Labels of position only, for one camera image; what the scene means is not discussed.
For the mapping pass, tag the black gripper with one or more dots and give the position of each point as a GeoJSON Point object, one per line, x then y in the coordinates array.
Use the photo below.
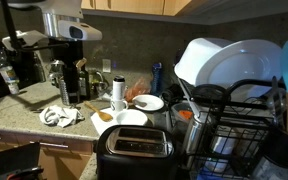
{"type": "Point", "coordinates": [68, 52]}

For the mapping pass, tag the black and steel toaster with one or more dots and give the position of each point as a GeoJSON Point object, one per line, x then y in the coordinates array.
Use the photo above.
{"type": "Point", "coordinates": [129, 152]}

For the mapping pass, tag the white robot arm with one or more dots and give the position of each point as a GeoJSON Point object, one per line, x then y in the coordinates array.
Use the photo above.
{"type": "Point", "coordinates": [59, 18]}

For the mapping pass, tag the dark glass oil bottle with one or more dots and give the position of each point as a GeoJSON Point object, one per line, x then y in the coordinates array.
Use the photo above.
{"type": "Point", "coordinates": [84, 87]}

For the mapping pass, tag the metal grater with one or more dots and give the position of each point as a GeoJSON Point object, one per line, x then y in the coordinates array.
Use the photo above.
{"type": "Point", "coordinates": [63, 92]}

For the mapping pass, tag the white black-capped bottle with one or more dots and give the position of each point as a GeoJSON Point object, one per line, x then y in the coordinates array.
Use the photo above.
{"type": "Point", "coordinates": [118, 87]}

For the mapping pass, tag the white crumpled cloth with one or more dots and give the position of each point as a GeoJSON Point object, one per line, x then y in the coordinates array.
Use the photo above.
{"type": "Point", "coordinates": [59, 116]}

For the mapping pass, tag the clear water bottle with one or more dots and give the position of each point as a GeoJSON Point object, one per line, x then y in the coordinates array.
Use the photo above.
{"type": "Point", "coordinates": [8, 73]}

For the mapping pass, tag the white mug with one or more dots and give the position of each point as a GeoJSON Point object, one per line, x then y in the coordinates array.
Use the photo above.
{"type": "Point", "coordinates": [118, 105]}

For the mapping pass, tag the wooden spoon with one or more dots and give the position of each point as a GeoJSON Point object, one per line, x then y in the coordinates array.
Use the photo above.
{"type": "Point", "coordinates": [102, 115]}

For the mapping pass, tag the wooden upper cabinets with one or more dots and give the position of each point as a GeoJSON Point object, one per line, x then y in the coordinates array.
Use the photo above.
{"type": "Point", "coordinates": [151, 7]}

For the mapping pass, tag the white paper towel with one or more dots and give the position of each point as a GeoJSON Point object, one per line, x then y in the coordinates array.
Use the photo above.
{"type": "Point", "coordinates": [100, 125]}

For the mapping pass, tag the orange plastic bag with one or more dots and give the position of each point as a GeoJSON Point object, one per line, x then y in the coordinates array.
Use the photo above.
{"type": "Point", "coordinates": [142, 86]}

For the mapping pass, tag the small white bowl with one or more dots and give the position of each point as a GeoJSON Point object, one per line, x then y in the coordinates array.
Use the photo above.
{"type": "Point", "coordinates": [131, 117]}

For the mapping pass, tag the white plate with spoon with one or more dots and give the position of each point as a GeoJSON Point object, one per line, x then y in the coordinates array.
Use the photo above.
{"type": "Point", "coordinates": [147, 102]}

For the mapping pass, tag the blue bottle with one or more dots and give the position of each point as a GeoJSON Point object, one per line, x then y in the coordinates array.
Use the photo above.
{"type": "Point", "coordinates": [156, 81]}

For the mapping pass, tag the large white bowl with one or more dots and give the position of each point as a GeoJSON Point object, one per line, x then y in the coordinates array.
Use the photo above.
{"type": "Point", "coordinates": [197, 54]}

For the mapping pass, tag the stainless steel cup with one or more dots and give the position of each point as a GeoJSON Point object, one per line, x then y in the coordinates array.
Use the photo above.
{"type": "Point", "coordinates": [194, 137]}

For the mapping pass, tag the black dish rack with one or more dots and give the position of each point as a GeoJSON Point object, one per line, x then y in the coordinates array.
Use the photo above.
{"type": "Point", "coordinates": [241, 117]}

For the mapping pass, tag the large white plate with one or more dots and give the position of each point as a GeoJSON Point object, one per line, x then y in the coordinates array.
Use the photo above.
{"type": "Point", "coordinates": [253, 59]}

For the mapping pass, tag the black utensil holder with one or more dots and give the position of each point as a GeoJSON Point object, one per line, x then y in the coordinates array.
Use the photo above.
{"type": "Point", "coordinates": [275, 147]}

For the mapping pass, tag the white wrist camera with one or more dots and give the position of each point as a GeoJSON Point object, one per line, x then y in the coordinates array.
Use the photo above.
{"type": "Point", "coordinates": [79, 31]}

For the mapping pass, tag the wall power outlet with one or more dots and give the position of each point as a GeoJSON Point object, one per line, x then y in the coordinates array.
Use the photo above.
{"type": "Point", "coordinates": [106, 65]}

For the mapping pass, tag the wooden drawer with handle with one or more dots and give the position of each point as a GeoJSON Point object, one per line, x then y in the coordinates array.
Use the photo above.
{"type": "Point", "coordinates": [63, 158]}

